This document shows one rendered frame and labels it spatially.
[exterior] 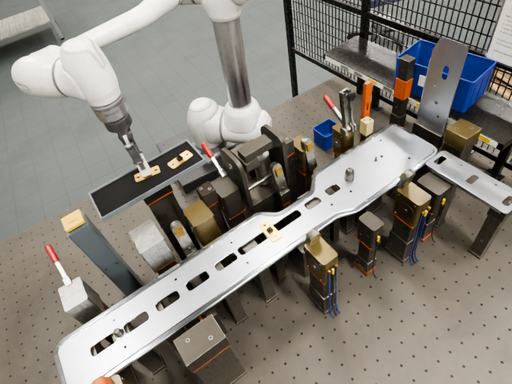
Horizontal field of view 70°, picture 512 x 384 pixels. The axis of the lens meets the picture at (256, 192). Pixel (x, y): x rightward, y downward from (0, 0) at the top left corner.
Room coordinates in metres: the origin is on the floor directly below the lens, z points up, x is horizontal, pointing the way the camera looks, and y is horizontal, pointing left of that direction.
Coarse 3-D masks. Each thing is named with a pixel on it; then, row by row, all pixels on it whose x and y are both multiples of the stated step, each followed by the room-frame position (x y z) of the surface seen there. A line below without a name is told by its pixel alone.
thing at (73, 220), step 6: (78, 210) 0.81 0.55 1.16; (66, 216) 0.80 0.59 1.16; (72, 216) 0.79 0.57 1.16; (78, 216) 0.79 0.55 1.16; (66, 222) 0.77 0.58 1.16; (72, 222) 0.77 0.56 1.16; (78, 222) 0.76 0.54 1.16; (84, 222) 0.77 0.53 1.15; (66, 228) 0.75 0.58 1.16; (72, 228) 0.75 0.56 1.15
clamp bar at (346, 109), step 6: (342, 90) 1.02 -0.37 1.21; (348, 90) 1.02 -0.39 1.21; (342, 96) 1.00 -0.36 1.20; (348, 96) 0.99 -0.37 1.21; (354, 96) 0.99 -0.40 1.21; (342, 102) 1.00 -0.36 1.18; (348, 102) 1.01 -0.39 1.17; (342, 108) 1.00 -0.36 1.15; (348, 108) 1.01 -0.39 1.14; (342, 114) 1.00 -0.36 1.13; (348, 114) 1.01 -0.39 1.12; (342, 120) 1.00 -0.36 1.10; (348, 120) 1.00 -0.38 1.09; (342, 126) 1.00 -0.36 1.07
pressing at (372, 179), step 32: (384, 128) 1.01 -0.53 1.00; (352, 160) 0.90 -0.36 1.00; (384, 160) 0.86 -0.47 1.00; (416, 160) 0.82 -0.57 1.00; (320, 192) 0.79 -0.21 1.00; (352, 192) 0.75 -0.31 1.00; (384, 192) 0.73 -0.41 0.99; (256, 224) 0.72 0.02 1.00; (320, 224) 0.66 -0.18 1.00; (192, 256) 0.65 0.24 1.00; (224, 256) 0.63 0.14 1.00; (256, 256) 0.60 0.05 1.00; (160, 288) 0.57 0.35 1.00; (224, 288) 0.52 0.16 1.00; (96, 320) 0.51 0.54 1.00; (128, 320) 0.49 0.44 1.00; (160, 320) 0.47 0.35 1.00; (192, 320) 0.45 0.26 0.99; (64, 352) 0.44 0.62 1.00; (128, 352) 0.40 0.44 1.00
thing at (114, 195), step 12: (168, 156) 0.96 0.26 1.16; (192, 156) 0.94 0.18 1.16; (168, 168) 0.90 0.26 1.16; (180, 168) 0.89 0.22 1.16; (120, 180) 0.91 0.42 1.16; (132, 180) 0.89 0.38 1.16; (144, 180) 0.88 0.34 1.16; (156, 180) 0.87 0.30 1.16; (96, 192) 0.88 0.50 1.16; (108, 192) 0.86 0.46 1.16; (120, 192) 0.85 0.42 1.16; (132, 192) 0.84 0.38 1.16; (144, 192) 0.82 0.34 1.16; (96, 204) 0.82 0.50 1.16; (108, 204) 0.81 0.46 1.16; (120, 204) 0.80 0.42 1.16
